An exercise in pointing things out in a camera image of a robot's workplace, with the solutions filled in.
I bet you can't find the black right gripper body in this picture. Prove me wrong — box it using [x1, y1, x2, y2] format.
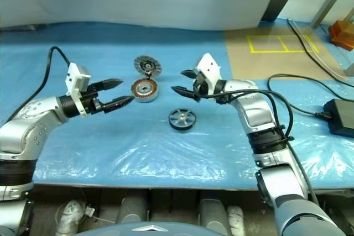
[192, 72, 214, 102]

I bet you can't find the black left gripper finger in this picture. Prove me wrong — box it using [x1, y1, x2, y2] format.
[95, 78, 124, 92]
[103, 95, 134, 114]

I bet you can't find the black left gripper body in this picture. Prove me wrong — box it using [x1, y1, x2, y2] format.
[80, 82, 107, 116]

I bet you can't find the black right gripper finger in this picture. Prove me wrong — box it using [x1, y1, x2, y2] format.
[170, 85, 201, 102]
[180, 69, 198, 80]

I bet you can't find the silver motor stator housing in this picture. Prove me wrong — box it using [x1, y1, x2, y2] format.
[129, 78, 160, 103]

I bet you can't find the black silver pulley wheel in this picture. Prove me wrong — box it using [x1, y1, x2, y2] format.
[168, 108, 196, 131]

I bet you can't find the finned motor end cover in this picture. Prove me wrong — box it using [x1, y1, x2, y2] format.
[134, 55, 162, 78]

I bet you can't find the blue plastic table sheet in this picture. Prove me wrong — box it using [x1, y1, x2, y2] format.
[0, 16, 354, 190]

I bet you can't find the brown cardboard mat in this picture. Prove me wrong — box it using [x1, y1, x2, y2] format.
[223, 24, 344, 81]

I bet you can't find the grey cylinder under table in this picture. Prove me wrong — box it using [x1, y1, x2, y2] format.
[118, 191, 152, 224]
[199, 198, 230, 234]

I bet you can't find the white wrapped cylinder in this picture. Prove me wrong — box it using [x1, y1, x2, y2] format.
[226, 205, 246, 236]
[56, 200, 86, 236]

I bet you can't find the clear plastic tube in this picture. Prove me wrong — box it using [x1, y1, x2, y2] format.
[290, 22, 354, 82]

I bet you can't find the grey robot torso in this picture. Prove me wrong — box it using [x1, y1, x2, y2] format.
[80, 221, 231, 236]

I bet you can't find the black power adapter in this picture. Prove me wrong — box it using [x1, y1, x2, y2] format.
[323, 98, 354, 137]

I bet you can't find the orange wooden block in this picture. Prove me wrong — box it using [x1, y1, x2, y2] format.
[328, 19, 354, 51]

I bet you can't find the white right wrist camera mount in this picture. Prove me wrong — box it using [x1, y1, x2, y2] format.
[192, 53, 223, 96]

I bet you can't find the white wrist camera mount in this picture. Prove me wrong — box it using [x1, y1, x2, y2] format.
[65, 62, 92, 117]
[192, 53, 223, 96]

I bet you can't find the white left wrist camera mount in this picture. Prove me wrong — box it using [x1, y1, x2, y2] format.
[65, 62, 92, 117]

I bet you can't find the black power adapter cord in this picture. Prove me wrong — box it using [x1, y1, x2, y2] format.
[267, 74, 354, 120]

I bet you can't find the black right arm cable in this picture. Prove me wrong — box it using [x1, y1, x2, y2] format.
[197, 88, 319, 206]

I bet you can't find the thin black cable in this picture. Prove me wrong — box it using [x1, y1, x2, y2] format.
[287, 18, 354, 88]

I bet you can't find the grey metal frame leg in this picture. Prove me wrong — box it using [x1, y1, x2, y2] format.
[344, 6, 354, 80]

